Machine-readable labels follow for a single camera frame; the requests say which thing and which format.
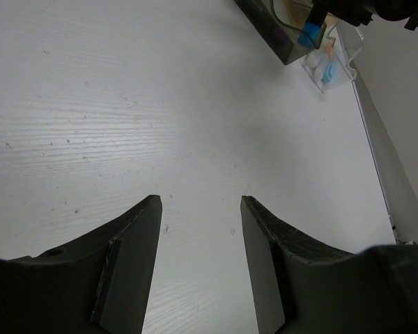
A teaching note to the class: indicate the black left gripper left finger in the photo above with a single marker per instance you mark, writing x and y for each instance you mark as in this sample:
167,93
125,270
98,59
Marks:
96,283

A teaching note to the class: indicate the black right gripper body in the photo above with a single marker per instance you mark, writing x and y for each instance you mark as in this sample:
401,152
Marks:
357,12

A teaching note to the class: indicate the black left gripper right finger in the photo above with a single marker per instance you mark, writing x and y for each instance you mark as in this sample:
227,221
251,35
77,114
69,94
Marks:
302,285

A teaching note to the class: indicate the blue cap highlighter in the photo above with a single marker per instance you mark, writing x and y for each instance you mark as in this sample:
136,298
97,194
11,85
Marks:
329,72

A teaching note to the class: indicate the black marker blue cap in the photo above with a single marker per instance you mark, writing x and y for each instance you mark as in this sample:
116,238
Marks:
313,24

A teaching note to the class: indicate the orange cap highlighter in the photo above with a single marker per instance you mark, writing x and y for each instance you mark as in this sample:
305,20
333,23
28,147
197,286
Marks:
318,62

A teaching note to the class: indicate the black marker purple cap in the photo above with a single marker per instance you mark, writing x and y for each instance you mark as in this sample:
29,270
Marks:
280,36

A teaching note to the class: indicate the clear plastic tray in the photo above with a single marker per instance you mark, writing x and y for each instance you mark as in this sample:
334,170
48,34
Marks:
345,42

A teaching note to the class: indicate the amber plastic tray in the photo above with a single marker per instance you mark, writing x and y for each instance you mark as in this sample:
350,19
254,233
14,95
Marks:
298,11

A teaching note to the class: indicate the smoky grey plastic tray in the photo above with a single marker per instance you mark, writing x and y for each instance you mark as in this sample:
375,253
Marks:
288,41

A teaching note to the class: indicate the aluminium side rail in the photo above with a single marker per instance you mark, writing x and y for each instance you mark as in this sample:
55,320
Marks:
397,192

